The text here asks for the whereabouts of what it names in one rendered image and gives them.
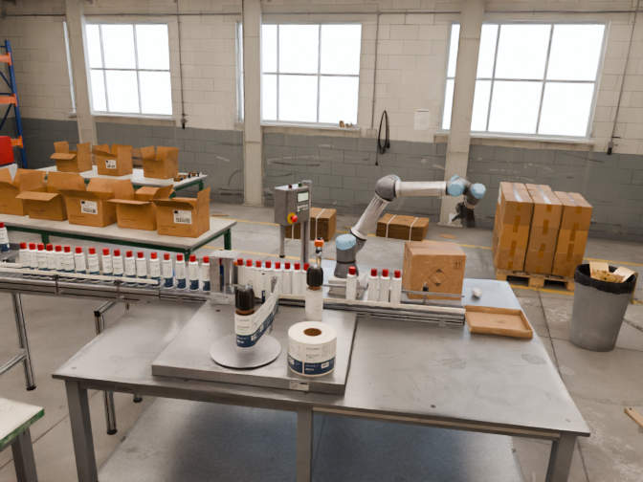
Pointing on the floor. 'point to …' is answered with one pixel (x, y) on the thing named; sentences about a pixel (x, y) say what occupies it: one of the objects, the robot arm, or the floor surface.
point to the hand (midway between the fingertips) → (459, 225)
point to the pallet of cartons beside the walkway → (539, 233)
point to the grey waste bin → (596, 317)
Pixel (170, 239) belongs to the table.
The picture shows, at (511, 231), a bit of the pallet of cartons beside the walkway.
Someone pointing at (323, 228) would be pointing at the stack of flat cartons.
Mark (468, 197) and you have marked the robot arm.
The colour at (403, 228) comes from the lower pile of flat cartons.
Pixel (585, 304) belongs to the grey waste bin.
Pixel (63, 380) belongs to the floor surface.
